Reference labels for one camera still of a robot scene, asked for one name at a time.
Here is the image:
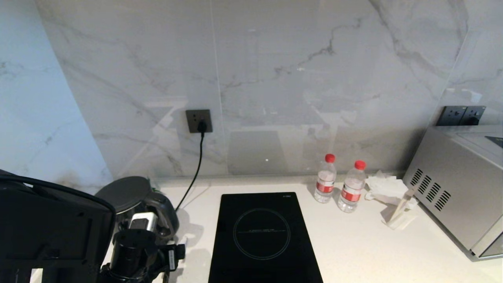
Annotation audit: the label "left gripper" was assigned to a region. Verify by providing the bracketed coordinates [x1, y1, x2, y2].
[156, 243, 186, 276]

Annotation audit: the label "dark grey electric kettle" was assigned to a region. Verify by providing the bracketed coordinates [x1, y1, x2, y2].
[95, 176, 180, 241]

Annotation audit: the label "black induction cooktop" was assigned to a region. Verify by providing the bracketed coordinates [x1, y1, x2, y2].
[208, 191, 324, 283]

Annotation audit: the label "red cap water bottle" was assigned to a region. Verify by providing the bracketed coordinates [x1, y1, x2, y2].
[314, 153, 338, 204]
[338, 160, 367, 214]

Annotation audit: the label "white paper napkins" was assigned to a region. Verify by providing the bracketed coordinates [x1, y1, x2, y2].
[364, 170, 410, 206]

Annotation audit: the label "silver microwave oven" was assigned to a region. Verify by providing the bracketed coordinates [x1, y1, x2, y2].
[402, 125, 503, 262]

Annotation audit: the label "silver microwave door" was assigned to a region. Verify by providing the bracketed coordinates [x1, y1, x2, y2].
[470, 215, 503, 261]

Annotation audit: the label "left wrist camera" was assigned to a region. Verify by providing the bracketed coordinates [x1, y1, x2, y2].
[128, 211, 158, 233]

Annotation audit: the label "black power cable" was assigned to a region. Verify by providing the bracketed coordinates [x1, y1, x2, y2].
[175, 120, 208, 213]

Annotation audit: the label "dark grey wall socket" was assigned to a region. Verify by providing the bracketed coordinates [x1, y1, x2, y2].
[185, 109, 213, 134]

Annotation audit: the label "black wall socket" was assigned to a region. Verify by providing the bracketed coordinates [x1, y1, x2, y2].
[461, 105, 486, 126]
[435, 105, 467, 127]

